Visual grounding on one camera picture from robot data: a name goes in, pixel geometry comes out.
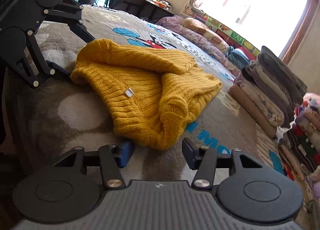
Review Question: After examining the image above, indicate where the purple quilt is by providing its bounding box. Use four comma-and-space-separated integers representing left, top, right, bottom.
155, 15, 234, 71

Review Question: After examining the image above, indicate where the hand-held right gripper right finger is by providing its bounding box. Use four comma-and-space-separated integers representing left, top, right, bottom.
182, 138, 263, 188

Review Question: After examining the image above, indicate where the window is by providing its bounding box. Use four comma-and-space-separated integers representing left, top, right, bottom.
190, 0, 320, 64

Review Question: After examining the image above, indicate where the cartoon printed blanket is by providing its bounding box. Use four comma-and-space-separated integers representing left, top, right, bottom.
5, 4, 308, 195

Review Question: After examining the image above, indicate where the grey cloth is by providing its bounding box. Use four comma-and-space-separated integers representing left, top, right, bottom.
307, 199, 320, 214

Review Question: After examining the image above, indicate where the colourful alphabet foam mat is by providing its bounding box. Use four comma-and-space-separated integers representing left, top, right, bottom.
184, 5, 262, 58

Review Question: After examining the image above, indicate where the lavender cloth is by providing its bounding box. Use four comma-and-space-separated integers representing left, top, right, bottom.
306, 170, 320, 200

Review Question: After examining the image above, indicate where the yellow knit sweater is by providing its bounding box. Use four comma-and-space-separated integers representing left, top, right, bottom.
70, 38, 223, 151

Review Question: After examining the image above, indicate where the blue folded blanket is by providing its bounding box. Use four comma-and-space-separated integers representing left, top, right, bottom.
226, 47, 250, 71

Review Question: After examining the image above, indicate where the stack of folded colourful clothes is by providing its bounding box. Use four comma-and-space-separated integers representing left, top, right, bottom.
277, 93, 320, 183

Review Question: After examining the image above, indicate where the black desk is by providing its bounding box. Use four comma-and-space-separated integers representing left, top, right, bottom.
110, 0, 175, 23

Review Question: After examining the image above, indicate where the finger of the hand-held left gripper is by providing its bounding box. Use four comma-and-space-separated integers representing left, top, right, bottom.
42, 0, 97, 43
5, 30, 72, 88

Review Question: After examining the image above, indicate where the floral pillow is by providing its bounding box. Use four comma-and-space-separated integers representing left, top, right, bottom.
181, 17, 229, 53

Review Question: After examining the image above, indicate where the stack of folded grey clothes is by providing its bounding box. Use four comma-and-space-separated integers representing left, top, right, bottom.
229, 45, 308, 139

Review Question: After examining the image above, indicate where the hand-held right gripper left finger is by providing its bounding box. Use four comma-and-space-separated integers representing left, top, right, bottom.
54, 141, 135, 188

